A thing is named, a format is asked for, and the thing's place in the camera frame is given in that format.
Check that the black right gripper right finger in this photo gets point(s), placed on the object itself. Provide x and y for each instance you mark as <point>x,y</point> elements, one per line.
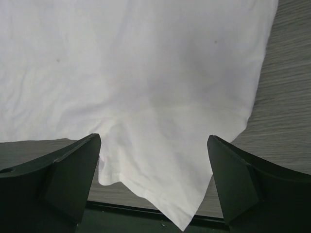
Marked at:
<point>257,196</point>

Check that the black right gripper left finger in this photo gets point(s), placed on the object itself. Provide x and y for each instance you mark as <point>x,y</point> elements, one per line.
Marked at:
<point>49,194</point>

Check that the white t-shirt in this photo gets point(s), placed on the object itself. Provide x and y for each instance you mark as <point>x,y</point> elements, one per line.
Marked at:
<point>154,78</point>

